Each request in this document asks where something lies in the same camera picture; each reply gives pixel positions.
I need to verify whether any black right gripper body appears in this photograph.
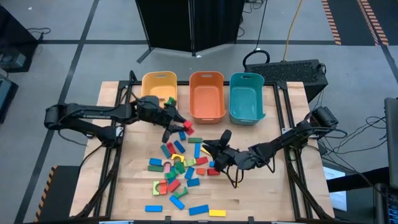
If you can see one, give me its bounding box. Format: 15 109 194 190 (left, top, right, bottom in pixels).
213 129 261 172

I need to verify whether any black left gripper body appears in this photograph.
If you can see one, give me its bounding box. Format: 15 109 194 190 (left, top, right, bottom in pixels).
136 95 178 144

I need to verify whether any dark blue rectangular block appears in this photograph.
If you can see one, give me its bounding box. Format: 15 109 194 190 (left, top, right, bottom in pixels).
173 139 187 154

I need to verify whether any teal rectangular block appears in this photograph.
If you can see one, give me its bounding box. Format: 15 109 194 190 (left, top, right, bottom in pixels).
160 144 172 159

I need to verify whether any yellow plastic bin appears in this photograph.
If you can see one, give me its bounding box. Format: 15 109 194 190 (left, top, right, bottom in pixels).
141 70 178 108

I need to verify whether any orange plastic bin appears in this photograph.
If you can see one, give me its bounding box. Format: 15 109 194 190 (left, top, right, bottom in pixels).
188 70 227 124

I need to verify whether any teal plastic bin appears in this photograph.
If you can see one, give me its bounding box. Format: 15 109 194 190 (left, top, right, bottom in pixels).
228 72 267 126

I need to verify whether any large blue flat block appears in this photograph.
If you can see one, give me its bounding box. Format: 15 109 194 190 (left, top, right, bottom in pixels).
188 203 210 217

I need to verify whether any black folding partition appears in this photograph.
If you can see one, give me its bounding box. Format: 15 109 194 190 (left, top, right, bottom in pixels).
135 0 247 65

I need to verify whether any black computer case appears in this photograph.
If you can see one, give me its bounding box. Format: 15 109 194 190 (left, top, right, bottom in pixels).
244 58 330 103

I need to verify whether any hazard striped black mat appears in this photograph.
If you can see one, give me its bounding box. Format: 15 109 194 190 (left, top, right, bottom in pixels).
33 164 81 223

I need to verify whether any dark equipment box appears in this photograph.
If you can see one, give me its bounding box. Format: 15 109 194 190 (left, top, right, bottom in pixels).
0 77 19 124

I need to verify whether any black floor mat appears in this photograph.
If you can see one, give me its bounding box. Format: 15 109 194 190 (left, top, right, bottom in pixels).
0 6 40 74

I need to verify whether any black cable loop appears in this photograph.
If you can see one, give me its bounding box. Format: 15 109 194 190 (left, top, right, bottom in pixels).
241 49 271 68

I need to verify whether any yellow cable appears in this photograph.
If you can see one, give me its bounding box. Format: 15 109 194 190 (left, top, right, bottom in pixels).
281 0 304 62

